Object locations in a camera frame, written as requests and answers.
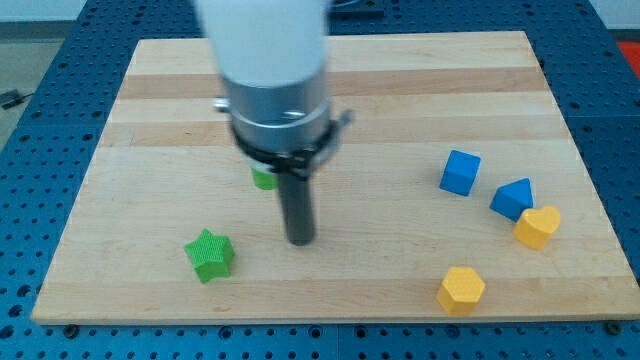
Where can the green block behind arm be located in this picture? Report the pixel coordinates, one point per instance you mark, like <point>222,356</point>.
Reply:
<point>263,180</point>

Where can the blue pentagon block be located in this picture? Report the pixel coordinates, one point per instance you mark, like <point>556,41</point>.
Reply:
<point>512,199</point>

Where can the yellow hexagon block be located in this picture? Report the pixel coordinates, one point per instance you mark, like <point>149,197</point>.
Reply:
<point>460,291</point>

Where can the black device on floor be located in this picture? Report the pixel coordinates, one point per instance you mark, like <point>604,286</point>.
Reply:
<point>10,99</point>

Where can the yellow heart block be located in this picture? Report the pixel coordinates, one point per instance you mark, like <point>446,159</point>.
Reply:
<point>535,227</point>

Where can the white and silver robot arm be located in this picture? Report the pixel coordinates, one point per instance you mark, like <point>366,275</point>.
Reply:
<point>272,59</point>

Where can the blue cube block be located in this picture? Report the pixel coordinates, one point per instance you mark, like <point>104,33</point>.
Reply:
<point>460,173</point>

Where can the green star block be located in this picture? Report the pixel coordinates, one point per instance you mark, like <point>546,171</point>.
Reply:
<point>210,256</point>

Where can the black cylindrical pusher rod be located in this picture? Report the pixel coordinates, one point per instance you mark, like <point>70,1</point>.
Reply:
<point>295,198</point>

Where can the wooden board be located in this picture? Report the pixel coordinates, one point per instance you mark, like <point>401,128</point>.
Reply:
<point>166,168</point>

